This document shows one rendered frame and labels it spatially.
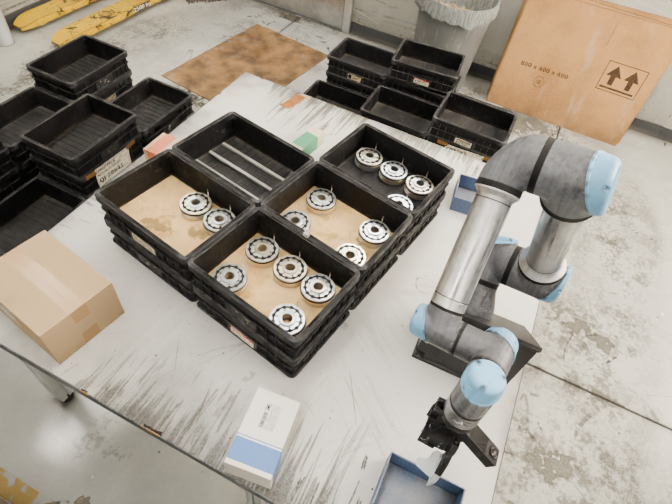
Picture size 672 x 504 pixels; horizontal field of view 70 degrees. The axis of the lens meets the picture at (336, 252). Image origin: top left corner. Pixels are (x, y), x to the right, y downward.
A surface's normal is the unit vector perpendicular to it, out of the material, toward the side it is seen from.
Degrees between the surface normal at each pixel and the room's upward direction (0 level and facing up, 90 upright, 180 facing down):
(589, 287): 0
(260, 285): 0
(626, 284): 0
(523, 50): 77
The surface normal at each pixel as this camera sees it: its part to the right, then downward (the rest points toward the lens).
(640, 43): -0.41, 0.56
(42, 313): 0.11, -0.62
